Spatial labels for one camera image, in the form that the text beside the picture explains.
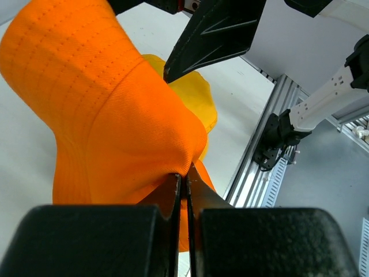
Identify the yellow hat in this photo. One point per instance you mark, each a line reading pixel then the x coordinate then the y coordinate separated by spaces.
pixel 194 92

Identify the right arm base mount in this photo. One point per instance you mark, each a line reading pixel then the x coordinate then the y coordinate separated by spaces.
pixel 278 134

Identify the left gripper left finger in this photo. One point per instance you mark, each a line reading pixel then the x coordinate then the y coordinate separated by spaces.
pixel 99 240

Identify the aluminium mounting rail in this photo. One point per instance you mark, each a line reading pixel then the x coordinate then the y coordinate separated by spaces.
pixel 250 187

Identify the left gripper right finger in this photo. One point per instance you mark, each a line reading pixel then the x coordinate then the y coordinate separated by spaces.
pixel 229 241

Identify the orange hat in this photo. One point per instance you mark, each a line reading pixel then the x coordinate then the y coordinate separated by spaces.
pixel 73 64

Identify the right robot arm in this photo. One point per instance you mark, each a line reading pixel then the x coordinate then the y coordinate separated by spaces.
pixel 350 83

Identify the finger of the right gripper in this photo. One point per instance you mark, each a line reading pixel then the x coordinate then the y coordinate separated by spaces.
pixel 217 31

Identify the white slotted cable duct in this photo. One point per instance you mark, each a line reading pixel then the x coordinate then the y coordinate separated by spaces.
pixel 337 187

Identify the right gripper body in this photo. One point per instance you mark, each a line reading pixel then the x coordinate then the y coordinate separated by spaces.
pixel 169 6

